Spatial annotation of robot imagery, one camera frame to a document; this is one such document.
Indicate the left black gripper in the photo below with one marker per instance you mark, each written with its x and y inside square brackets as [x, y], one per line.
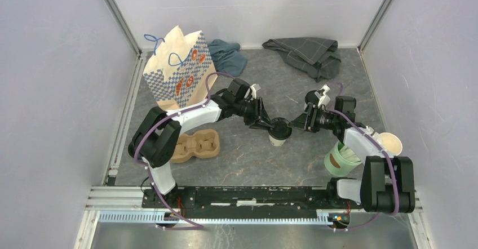
[259, 112]

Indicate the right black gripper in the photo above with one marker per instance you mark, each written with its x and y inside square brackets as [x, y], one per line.
[307, 121]

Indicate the white paper cup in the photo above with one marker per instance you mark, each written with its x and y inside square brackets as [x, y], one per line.
[391, 142]
[277, 141]

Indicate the black coffee cup lid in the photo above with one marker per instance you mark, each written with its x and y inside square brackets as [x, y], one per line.
[313, 97]

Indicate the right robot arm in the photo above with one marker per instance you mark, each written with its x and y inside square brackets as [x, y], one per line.
[387, 183]

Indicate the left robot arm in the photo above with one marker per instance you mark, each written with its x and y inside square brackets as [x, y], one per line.
[154, 142]

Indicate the checkered paper takeout bag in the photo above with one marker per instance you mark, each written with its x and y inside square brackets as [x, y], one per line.
[180, 69]

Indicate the green cup holder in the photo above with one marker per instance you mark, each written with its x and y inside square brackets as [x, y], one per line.
[341, 160]

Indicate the brown cardboard cup carrier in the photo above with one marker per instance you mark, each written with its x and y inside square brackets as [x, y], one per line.
[202, 144]

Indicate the grey plaid cloth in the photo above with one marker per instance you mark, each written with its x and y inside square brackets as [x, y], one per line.
[317, 57]

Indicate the blue cloth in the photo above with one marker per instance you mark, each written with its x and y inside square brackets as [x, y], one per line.
[227, 57]

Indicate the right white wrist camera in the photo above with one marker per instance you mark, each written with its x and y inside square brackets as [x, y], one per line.
[321, 94]

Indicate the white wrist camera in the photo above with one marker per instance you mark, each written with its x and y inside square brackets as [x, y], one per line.
[253, 91]
[321, 94]

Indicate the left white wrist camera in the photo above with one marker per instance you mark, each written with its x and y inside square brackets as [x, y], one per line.
[253, 91]

